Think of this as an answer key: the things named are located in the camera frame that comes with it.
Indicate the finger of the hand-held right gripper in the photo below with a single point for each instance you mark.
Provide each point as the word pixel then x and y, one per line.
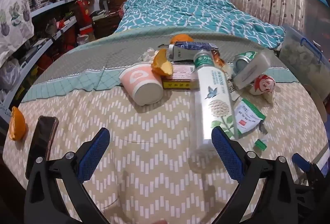
pixel 300 160

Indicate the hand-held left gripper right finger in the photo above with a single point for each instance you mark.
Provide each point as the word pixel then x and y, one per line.
pixel 226 154

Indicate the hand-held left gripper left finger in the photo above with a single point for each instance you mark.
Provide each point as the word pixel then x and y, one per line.
pixel 94 154

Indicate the clear bottle with white label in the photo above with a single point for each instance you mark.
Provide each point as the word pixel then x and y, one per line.
pixel 214 90

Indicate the yellow and pink box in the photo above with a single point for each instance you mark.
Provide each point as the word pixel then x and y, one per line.
pixel 180 77

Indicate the small green wrapper scrap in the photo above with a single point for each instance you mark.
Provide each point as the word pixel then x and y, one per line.
pixel 261 144

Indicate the beige chevron bed sheet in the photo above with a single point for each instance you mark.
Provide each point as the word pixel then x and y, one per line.
pixel 129 136

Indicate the green and white sachet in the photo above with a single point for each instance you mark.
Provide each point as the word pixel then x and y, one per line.
pixel 248 118

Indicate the black smartphone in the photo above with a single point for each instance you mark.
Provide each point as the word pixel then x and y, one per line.
pixel 41 141

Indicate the clear plastic wrapper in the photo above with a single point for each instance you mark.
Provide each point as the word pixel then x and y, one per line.
pixel 232 84

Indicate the red and white snack wrapper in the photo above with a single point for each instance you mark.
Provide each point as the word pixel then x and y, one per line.
pixel 264 83

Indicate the orange at left edge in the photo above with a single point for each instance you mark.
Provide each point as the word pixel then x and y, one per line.
pixel 17 124

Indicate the pink paper cup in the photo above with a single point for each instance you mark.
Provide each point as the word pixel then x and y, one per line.
pixel 139 79

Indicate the white plastic container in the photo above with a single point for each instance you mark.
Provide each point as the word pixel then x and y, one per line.
pixel 255 69

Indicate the green drink can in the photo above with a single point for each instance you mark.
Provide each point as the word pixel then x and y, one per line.
pixel 241 64

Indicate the grey and teal quilted mat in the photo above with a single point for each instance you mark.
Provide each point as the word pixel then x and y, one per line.
pixel 103 59

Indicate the orange candy wrapper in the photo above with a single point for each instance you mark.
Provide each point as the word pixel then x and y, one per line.
pixel 216 57

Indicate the blue and white carton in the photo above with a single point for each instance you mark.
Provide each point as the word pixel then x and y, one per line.
pixel 185 51

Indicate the orange peel piece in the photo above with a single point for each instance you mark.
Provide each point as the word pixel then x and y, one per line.
pixel 161 64

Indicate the crumpled white tissue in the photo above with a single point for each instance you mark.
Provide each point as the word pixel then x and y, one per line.
pixel 148 55

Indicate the whole orange fruit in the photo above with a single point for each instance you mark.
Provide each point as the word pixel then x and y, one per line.
pixel 181 39

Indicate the dark wooden nightstand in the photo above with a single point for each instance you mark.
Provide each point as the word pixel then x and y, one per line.
pixel 103 25

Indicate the red gift boxes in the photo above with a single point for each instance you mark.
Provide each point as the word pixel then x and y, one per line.
pixel 83 17

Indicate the teal patterned blanket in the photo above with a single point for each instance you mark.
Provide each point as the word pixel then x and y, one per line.
pixel 196 12

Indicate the grey metal shelf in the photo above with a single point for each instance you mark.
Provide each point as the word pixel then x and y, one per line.
pixel 51 4

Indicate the white floral cloth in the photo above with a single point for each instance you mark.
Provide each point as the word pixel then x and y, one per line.
pixel 15 7

